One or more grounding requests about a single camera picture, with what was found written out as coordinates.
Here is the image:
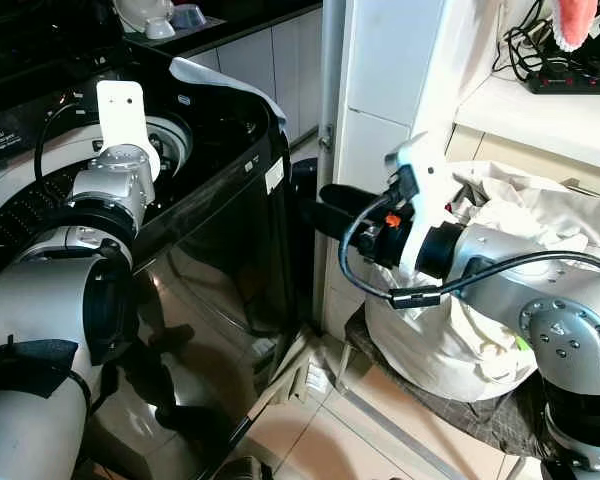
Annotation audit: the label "white ceramic bowl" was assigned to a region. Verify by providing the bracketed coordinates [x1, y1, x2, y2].
[114, 0, 177, 41]

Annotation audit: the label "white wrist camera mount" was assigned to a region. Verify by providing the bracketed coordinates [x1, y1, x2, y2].
[384, 132, 463, 293]
[96, 80, 163, 183]

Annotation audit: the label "white kitchen base cabinet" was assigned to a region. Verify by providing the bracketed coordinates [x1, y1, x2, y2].
[180, 5, 327, 146]

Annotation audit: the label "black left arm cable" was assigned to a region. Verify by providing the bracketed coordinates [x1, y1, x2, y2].
[33, 98, 83, 187]

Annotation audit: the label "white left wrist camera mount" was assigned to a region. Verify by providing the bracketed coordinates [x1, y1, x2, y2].
[96, 80, 163, 183]

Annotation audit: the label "black top-load washing machine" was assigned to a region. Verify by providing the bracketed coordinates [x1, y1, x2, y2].
[0, 0, 319, 480]

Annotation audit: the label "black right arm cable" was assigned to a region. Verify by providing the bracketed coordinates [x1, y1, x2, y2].
[339, 194, 600, 308]

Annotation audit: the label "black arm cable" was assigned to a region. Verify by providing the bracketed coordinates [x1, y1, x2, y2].
[33, 98, 83, 187]
[339, 194, 600, 308]

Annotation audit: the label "pink fluffy duster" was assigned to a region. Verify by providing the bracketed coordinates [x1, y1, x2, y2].
[554, 0, 600, 54]

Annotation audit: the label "white tall cabinet panel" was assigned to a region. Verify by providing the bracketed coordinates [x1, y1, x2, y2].
[318, 0, 481, 336]

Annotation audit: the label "small blue-grey bowl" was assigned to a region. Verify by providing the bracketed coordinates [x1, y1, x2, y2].
[170, 4, 208, 32]

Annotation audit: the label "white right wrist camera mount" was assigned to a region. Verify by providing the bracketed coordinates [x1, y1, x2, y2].
[384, 132, 463, 293]

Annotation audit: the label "black power strip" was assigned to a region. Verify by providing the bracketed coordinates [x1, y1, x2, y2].
[524, 68, 600, 97]

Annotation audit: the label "black tangled power cords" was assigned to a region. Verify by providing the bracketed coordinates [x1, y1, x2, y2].
[492, 0, 600, 83]

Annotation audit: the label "grey cloth on washer rim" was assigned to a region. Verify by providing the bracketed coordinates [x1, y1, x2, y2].
[168, 57, 287, 127]

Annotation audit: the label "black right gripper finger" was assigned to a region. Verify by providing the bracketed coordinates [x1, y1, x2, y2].
[319, 183, 385, 213]
[314, 203, 373, 243]

